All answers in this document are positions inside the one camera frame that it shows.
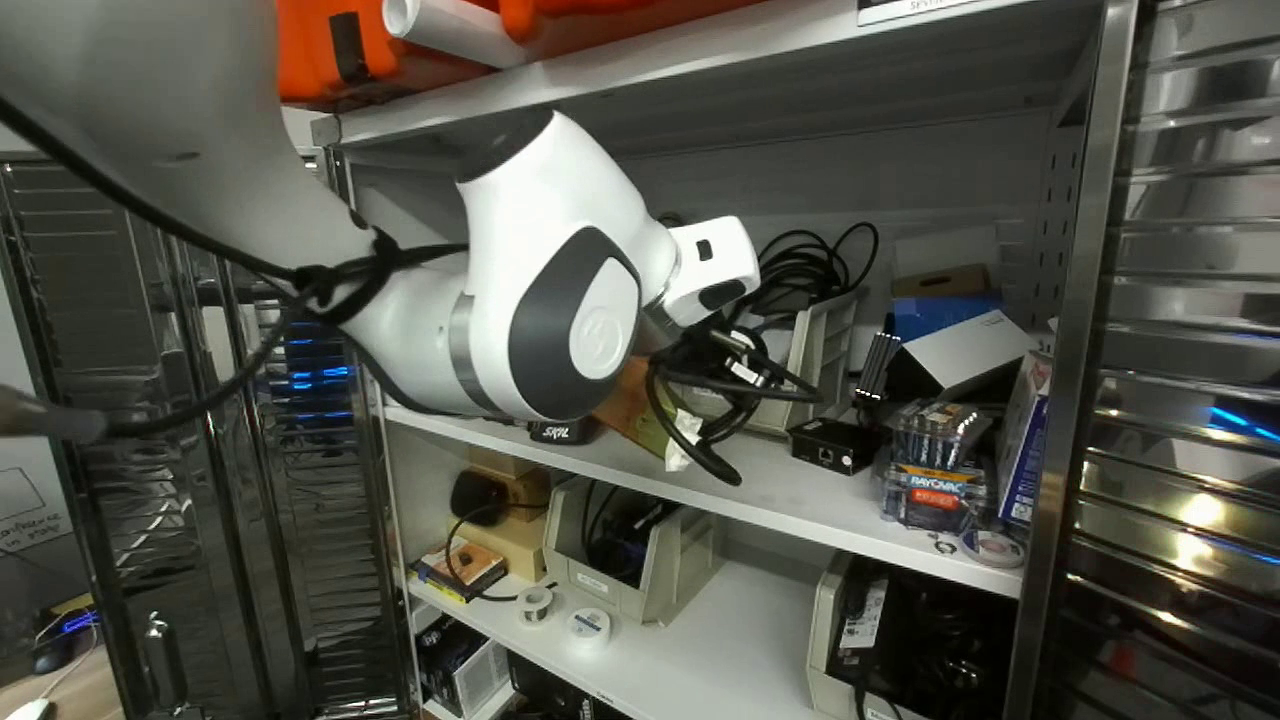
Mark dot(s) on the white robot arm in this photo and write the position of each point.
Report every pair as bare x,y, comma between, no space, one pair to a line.
554,285

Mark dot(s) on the translucent white plastic bin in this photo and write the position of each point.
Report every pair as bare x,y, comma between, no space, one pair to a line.
629,552

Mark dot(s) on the small black adapter box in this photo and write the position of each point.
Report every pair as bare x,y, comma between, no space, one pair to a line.
833,444

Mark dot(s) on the blue white box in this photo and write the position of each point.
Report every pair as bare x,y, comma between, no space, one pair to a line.
951,347

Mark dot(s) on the white paper roll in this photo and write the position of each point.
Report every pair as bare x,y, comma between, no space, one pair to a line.
457,31

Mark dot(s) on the black server rack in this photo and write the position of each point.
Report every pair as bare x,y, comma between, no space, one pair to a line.
230,528

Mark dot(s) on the orange plastic case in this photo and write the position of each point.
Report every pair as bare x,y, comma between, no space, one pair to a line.
343,54

